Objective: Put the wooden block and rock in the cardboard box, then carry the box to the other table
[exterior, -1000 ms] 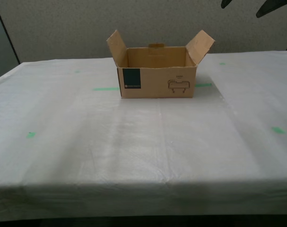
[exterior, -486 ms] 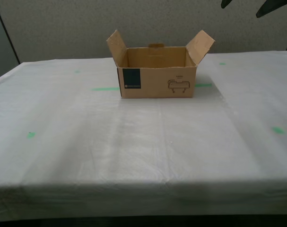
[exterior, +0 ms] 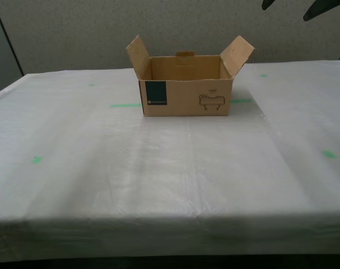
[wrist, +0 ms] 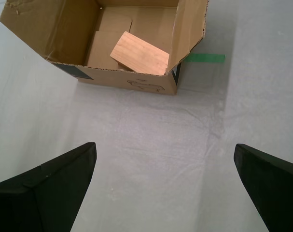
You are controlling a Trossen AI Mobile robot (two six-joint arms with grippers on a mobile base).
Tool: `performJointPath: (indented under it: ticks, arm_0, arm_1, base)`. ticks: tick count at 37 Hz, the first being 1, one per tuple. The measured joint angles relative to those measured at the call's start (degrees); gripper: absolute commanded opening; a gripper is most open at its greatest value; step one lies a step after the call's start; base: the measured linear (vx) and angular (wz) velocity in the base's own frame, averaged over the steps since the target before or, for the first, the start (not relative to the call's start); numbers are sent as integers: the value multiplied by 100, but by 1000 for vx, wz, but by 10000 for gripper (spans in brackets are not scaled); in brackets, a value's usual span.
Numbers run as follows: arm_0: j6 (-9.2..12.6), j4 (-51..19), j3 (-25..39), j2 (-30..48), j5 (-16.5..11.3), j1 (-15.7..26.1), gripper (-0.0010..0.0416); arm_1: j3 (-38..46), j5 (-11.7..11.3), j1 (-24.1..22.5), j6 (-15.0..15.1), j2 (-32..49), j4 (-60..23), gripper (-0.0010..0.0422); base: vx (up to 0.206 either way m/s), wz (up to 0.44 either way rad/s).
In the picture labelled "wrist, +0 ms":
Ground light wooden block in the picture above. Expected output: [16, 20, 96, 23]
[110, 30, 170, 76]

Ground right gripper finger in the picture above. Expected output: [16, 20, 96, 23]
[0, 142, 98, 232]
[234, 144, 293, 232]

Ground white plastic table cover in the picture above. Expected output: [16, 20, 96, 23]
[0, 0, 293, 232]

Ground brown cardboard box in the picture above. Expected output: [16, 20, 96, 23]
[0, 0, 209, 96]

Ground long green tape strip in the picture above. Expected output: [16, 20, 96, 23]
[184, 53, 226, 63]

